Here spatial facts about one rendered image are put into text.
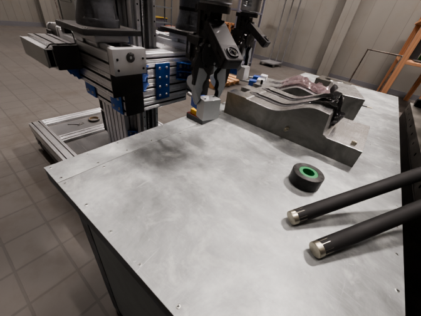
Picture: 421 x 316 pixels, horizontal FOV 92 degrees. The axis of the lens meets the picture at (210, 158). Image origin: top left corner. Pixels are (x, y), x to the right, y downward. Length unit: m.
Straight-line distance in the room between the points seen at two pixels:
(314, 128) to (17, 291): 1.43
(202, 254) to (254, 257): 0.09
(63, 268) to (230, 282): 1.11
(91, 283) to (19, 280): 0.33
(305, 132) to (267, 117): 0.14
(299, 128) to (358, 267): 0.44
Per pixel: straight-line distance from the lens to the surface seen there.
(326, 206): 0.50
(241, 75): 1.00
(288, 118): 0.77
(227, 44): 0.48
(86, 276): 1.32
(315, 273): 0.44
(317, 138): 0.76
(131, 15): 1.17
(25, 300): 1.38
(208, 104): 0.53
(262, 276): 0.40
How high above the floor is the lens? 1.14
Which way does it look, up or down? 35 degrees down
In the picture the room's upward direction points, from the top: 9 degrees clockwise
